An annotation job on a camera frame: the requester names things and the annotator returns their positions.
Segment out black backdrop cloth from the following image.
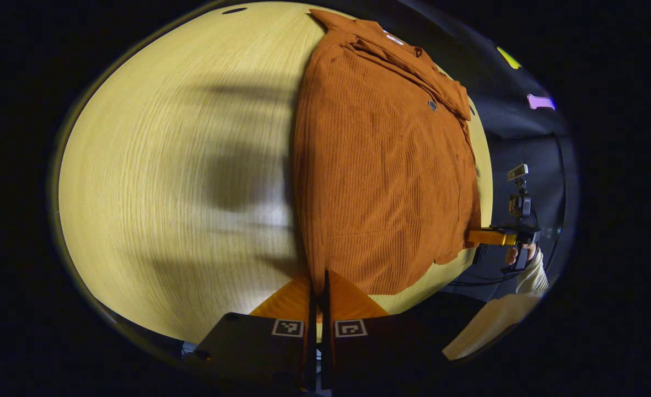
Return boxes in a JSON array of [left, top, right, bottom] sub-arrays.
[[358, 0, 578, 301]]

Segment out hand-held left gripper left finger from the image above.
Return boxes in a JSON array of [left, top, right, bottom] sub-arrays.
[[189, 273, 319, 394]]

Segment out orange ribbed collared shirt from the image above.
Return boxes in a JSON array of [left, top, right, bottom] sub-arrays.
[[293, 8, 483, 296]]

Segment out person's cream sweater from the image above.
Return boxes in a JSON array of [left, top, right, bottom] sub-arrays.
[[442, 292, 545, 362]]

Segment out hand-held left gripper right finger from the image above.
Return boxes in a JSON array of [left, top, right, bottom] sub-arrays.
[[321, 269, 448, 394]]

